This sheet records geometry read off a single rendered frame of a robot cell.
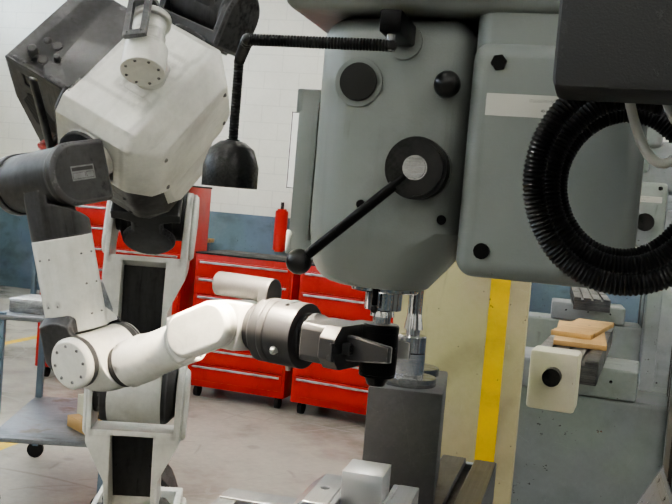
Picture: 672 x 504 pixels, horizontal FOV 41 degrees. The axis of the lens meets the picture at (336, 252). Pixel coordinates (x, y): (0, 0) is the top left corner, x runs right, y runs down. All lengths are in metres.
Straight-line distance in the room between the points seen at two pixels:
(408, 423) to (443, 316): 1.43
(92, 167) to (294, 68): 9.43
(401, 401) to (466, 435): 1.47
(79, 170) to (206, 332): 0.34
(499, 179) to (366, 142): 0.16
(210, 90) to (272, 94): 9.33
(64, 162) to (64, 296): 0.20
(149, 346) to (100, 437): 0.54
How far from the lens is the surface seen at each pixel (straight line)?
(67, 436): 4.16
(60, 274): 1.40
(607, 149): 1.00
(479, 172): 1.00
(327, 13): 1.10
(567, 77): 0.75
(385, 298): 1.12
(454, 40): 1.05
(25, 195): 1.43
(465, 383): 2.90
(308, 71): 10.74
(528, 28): 1.03
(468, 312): 2.87
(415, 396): 1.46
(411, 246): 1.04
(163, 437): 1.83
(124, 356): 1.36
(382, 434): 1.48
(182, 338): 1.26
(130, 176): 1.48
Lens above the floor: 1.41
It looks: 3 degrees down
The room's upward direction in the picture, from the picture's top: 5 degrees clockwise
